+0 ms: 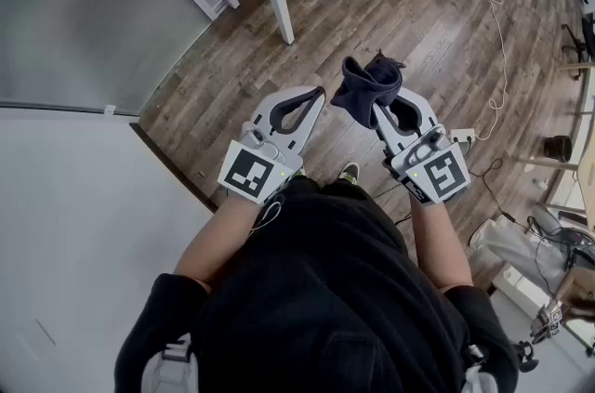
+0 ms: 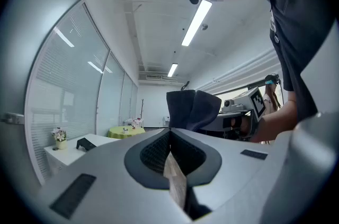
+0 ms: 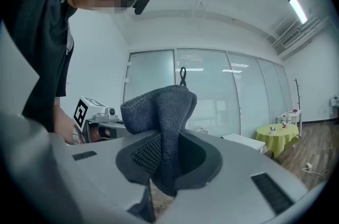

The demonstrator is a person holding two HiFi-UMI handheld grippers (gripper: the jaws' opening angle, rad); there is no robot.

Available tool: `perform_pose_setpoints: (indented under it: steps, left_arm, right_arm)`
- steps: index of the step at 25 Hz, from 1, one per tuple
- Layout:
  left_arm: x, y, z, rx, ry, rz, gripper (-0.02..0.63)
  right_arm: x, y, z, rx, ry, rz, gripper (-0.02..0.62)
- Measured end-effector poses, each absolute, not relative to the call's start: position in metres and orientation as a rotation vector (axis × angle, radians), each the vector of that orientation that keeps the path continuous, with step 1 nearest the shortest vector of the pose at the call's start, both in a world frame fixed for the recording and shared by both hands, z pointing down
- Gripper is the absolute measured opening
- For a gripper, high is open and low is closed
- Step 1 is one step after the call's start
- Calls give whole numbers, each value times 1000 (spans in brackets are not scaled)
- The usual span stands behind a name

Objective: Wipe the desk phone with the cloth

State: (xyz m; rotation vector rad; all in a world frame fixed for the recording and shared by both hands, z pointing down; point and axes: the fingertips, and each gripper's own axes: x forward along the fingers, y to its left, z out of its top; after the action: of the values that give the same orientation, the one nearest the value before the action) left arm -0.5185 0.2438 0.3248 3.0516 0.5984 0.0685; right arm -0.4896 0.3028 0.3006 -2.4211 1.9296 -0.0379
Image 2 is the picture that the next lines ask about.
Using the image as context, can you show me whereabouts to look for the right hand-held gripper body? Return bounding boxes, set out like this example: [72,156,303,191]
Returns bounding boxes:
[221,86,267,142]

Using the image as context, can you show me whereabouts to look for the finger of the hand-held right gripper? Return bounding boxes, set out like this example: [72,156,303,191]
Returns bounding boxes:
[199,114,244,132]

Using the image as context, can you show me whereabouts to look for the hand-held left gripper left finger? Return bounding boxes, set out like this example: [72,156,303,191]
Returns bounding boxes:
[33,128,192,224]

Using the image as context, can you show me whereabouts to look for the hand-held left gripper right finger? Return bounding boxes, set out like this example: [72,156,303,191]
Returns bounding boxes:
[169,128,286,224]

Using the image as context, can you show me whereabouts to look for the black box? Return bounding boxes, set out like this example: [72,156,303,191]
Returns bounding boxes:
[76,138,97,151]

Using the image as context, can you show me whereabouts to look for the dark grey cloth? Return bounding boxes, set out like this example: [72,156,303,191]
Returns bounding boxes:
[166,80,222,133]

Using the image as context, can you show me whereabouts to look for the person's right forearm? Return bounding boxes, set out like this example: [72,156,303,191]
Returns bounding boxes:
[251,100,299,144]

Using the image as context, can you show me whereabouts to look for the round yellow-green table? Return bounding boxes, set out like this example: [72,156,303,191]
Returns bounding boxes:
[107,126,146,139]

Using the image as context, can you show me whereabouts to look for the person's right hand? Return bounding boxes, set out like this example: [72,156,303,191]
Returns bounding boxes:
[229,114,258,142]

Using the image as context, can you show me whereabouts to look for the white ceiling pipes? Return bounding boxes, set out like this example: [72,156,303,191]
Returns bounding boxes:
[203,50,279,89]

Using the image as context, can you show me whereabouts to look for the white rectangular table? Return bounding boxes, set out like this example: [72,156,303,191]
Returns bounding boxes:
[43,133,120,176]

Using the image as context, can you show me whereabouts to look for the pink flowers in pale pot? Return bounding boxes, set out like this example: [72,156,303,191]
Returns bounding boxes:
[51,127,68,150]

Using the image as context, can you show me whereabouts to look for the long ceiling light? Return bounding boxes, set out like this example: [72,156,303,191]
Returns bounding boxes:
[166,63,179,78]
[181,0,213,47]

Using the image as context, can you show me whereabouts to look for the ceiling air vent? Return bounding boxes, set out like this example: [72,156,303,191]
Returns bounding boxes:
[139,71,178,86]

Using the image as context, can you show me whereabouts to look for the person's black shirt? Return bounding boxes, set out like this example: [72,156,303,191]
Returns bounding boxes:
[251,0,337,123]

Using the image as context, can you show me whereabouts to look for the white window blinds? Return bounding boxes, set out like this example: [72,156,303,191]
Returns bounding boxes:
[25,2,138,186]

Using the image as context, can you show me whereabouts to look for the metal door handle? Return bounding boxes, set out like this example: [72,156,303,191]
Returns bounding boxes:
[0,112,25,124]

